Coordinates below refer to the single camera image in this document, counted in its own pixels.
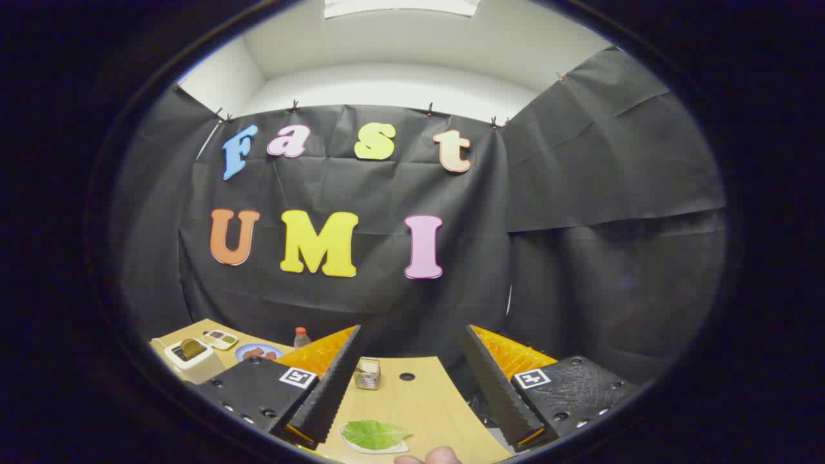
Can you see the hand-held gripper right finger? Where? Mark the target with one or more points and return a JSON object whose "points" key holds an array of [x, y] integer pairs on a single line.
{"points": [[493, 393]]}

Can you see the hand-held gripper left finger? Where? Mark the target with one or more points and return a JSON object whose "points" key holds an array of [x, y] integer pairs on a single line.
{"points": [[332, 393]]}

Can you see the green lettuce leaf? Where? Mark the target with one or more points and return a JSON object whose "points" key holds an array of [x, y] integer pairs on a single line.
{"points": [[374, 435]]}

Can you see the brown bread slice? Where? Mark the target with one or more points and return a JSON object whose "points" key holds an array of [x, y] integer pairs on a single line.
{"points": [[191, 348]]}

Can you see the clear bottle with red cap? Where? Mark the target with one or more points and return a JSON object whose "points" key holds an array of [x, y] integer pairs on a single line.
{"points": [[301, 338]]}

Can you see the pale green round plate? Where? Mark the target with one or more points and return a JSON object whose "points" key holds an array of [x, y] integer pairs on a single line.
{"points": [[393, 448]]}

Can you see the blue round plate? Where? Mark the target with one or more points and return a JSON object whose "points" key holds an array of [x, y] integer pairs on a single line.
{"points": [[248, 356]]}

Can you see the white divided sauce tray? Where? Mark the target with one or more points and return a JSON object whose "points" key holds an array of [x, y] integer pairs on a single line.
{"points": [[220, 339]]}

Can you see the cream white toaster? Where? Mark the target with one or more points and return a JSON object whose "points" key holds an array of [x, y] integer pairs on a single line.
{"points": [[200, 367]]}

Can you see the ceiling light panel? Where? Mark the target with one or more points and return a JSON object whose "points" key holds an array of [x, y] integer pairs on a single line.
{"points": [[399, 6]]}

